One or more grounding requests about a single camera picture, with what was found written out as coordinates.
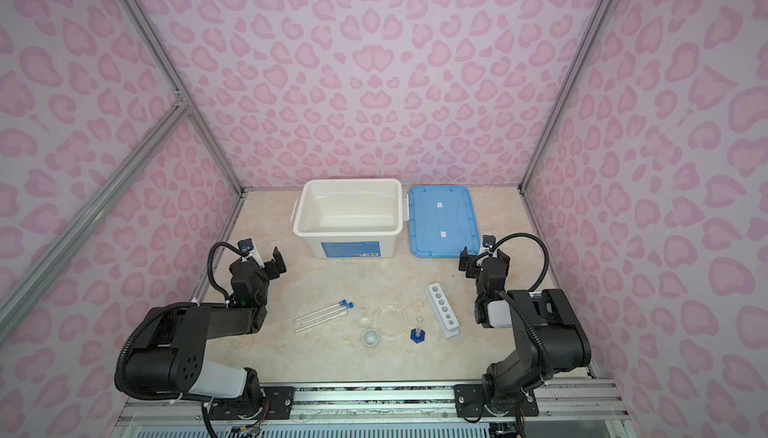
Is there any blue capped test tube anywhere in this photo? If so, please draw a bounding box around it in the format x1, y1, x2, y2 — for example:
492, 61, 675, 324
294, 299, 349, 323
294, 301, 354, 328

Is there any blue plastic bin lid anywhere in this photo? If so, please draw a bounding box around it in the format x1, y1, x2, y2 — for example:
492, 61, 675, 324
408, 185, 481, 258

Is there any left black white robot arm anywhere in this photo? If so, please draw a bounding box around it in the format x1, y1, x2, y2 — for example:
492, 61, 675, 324
114, 240, 287, 413

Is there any white test tube rack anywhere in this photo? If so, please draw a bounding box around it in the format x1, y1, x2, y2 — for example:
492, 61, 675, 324
426, 282, 460, 339

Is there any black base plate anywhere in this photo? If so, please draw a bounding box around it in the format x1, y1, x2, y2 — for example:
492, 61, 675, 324
452, 382, 540, 421
208, 386, 296, 421

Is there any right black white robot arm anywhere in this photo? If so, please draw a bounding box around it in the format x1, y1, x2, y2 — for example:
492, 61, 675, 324
454, 250, 591, 423

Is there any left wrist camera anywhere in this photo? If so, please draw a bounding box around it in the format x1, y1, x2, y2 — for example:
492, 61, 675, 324
237, 238, 264, 267

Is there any white plastic storage bin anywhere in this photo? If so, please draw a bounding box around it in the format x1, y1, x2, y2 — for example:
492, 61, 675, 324
291, 178, 408, 259

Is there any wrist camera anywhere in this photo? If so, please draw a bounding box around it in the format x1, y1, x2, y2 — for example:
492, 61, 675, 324
237, 238, 264, 267
480, 235, 497, 255

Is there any blue base graduated cylinder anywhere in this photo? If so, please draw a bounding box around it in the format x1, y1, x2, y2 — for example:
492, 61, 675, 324
410, 316, 426, 344

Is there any aluminium mounting rail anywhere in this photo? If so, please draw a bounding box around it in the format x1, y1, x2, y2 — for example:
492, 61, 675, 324
111, 378, 637, 437

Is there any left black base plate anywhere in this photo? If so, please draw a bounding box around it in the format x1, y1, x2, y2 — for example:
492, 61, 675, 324
208, 386, 296, 421

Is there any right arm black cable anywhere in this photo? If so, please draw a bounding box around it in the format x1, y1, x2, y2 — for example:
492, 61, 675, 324
491, 232, 551, 295

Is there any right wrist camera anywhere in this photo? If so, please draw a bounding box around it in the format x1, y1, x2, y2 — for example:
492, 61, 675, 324
480, 235, 497, 255

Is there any clear petri dish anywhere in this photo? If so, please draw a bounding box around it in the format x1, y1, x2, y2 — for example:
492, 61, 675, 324
374, 304, 407, 339

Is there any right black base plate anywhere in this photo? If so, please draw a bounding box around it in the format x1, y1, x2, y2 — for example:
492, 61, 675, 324
452, 382, 540, 421

